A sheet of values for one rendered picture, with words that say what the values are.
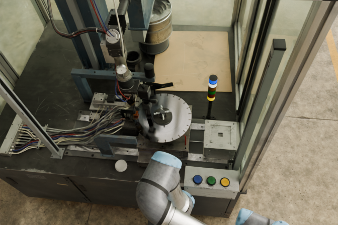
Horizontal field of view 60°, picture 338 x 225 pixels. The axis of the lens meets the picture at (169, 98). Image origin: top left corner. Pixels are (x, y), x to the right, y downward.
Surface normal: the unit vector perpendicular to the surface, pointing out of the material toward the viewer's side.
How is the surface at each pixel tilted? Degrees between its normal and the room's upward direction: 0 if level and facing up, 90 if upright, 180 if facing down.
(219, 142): 0
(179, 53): 0
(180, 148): 0
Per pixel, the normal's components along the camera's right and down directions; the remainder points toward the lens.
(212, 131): -0.05, -0.57
